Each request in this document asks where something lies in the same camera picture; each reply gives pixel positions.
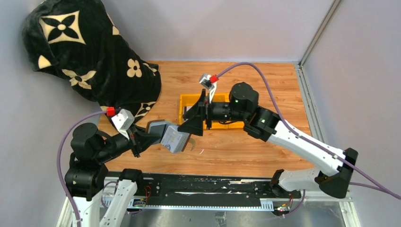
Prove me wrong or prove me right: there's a brown leather card holder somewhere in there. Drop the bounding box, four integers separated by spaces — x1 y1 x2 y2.
146 120 191 154

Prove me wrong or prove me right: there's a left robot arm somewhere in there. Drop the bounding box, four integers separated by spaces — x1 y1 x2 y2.
64 123 160 227

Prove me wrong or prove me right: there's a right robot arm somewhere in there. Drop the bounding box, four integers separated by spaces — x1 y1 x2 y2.
178 82 358 199

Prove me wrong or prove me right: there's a yellow bin with black cards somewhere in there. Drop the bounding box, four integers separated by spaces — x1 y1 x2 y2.
203 93 244 130

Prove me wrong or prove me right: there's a yellow bin with silver cards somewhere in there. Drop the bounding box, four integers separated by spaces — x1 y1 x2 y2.
178 94 201 124

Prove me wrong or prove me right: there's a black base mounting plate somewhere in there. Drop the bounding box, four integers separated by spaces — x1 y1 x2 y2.
135 173 302 208

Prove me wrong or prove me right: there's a black floral plush blanket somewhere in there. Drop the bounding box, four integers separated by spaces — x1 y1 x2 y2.
22 0 162 121

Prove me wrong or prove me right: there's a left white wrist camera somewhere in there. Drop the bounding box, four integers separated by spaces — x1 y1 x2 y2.
111 109 135 139

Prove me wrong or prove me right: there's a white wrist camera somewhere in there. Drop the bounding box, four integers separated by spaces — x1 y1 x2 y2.
199 73 218 103
111 109 135 139

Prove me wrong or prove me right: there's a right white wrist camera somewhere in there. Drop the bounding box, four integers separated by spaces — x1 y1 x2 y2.
199 73 218 103

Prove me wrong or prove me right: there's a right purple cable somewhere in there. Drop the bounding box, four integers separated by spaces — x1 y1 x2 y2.
209 62 401 217

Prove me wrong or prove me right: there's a purple cable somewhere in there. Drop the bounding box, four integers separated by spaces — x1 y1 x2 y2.
209 62 401 217
56 107 115 227

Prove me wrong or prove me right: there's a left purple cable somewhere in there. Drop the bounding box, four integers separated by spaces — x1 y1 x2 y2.
56 107 115 227

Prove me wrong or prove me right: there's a corner aluminium post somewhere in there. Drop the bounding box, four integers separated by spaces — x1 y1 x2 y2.
294 0 343 141

